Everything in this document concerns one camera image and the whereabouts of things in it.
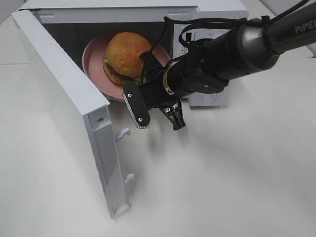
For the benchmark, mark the white microwave door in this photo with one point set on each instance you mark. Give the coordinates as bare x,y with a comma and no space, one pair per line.
71,111

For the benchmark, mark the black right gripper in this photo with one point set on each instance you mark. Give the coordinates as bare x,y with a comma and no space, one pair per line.
163,88

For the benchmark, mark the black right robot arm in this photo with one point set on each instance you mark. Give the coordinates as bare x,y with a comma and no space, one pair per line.
246,47

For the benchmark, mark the white round door button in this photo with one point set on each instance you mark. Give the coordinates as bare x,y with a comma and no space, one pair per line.
209,98

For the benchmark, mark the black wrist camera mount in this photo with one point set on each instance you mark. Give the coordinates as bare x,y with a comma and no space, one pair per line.
136,105

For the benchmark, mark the white microwave oven body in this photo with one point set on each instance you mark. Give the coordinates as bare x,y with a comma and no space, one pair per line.
55,33

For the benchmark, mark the pink round plate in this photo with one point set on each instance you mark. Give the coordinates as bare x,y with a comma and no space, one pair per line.
92,63

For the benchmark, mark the white warning label sticker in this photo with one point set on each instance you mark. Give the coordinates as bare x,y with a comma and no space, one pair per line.
180,50

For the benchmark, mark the burger with lettuce and cheese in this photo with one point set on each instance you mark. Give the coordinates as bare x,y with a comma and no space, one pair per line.
121,61

